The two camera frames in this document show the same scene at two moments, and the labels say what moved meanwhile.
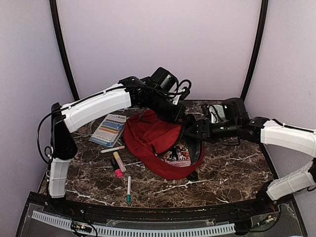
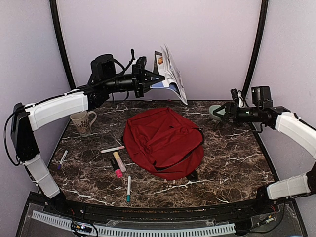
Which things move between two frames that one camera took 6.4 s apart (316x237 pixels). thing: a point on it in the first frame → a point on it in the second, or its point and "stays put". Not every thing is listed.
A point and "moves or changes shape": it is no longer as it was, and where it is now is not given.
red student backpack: (146, 133) moves or changes shape
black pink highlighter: (118, 172) stays put
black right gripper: (202, 123) → (233, 106)
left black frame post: (53, 6) stays put
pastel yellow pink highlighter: (119, 162) stays put
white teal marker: (129, 189) stays put
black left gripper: (176, 117) → (139, 80)
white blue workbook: (109, 130) → (165, 65)
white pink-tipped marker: (113, 149) stays put
